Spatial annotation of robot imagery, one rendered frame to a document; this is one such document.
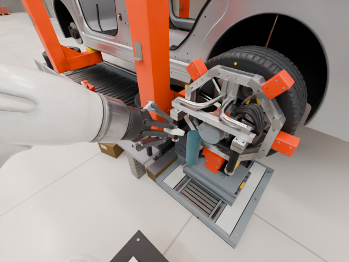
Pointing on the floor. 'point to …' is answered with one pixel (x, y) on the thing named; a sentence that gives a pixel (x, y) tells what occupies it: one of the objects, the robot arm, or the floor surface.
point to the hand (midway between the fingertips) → (174, 131)
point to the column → (135, 167)
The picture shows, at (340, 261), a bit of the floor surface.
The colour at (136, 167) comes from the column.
